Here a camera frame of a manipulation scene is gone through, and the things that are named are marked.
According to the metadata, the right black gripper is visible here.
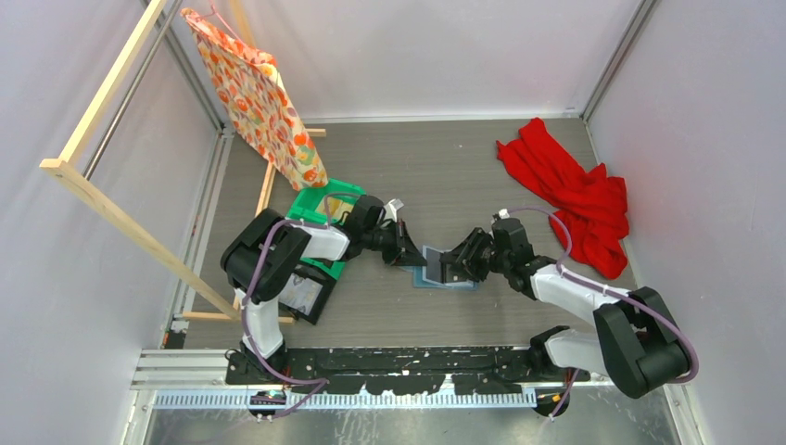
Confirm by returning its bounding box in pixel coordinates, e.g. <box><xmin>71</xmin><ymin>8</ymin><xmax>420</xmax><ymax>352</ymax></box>
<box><xmin>440</xmin><ymin>227</ymin><xmax>512</xmax><ymax>283</ymax></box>

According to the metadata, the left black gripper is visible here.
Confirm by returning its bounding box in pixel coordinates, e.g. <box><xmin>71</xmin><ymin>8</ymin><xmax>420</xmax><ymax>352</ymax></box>
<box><xmin>362</xmin><ymin>218</ymin><xmax>427</xmax><ymax>267</ymax></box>

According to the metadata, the dark grey credit card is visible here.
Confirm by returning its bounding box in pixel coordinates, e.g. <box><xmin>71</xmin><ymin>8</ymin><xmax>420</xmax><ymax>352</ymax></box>
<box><xmin>423</xmin><ymin>246</ymin><xmax>444</xmax><ymax>285</ymax></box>

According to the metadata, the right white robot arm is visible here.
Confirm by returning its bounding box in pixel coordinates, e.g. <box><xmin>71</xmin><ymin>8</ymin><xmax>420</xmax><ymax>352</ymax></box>
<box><xmin>439</xmin><ymin>218</ymin><xmax>698</xmax><ymax>399</ymax></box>

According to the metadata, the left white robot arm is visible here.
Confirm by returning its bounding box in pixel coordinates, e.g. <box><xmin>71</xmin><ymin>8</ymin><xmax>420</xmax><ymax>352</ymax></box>
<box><xmin>220</xmin><ymin>195</ymin><xmax>426</xmax><ymax>384</ymax></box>

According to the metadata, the green plastic bin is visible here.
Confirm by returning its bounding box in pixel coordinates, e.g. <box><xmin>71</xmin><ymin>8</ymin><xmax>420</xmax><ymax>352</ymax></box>
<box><xmin>283</xmin><ymin>178</ymin><xmax>368</xmax><ymax>281</ymax></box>

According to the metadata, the black tray with paper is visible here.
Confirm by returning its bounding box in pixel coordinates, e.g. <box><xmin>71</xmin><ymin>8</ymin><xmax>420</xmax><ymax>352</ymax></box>
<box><xmin>279</xmin><ymin>264</ymin><xmax>336</xmax><ymax>325</ymax></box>

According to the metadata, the red cloth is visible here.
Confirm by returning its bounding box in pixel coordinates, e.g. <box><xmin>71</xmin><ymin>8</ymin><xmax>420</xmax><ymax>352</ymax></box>
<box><xmin>496</xmin><ymin>118</ymin><xmax>629</xmax><ymax>280</ymax></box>

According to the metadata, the floral orange fabric bag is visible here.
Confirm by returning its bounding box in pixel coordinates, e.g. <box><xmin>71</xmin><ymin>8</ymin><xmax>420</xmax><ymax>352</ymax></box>
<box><xmin>180</xmin><ymin>7</ymin><xmax>328</xmax><ymax>190</ymax></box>

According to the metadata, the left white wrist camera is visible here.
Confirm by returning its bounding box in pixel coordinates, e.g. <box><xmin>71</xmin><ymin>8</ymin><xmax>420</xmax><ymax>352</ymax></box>
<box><xmin>383</xmin><ymin>198</ymin><xmax>404</xmax><ymax>223</ymax></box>

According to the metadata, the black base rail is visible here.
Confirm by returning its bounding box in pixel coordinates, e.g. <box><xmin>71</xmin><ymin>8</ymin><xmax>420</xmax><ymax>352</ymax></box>
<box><xmin>223</xmin><ymin>346</ymin><xmax>571</xmax><ymax>396</ymax></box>

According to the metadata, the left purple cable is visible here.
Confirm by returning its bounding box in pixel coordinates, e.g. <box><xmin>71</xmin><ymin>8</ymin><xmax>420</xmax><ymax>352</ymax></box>
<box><xmin>240</xmin><ymin>191</ymin><xmax>366</xmax><ymax>422</ymax></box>

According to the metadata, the wooden frame rack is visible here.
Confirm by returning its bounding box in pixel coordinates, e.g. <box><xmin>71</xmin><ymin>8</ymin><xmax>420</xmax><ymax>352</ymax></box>
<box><xmin>39</xmin><ymin>0</ymin><xmax>326</xmax><ymax>324</ymax></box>

